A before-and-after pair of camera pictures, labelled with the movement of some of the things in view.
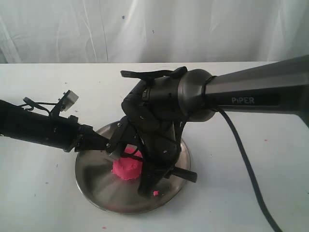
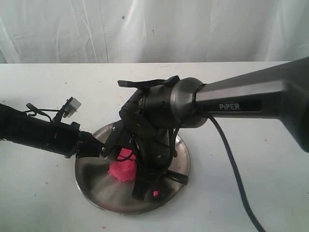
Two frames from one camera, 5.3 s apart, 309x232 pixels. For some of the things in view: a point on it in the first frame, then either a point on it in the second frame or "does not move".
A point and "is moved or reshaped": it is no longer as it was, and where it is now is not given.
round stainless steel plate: (119, 195) does not move
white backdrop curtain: (71, 31) does not move
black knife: (181, 173) is moved or reshaped
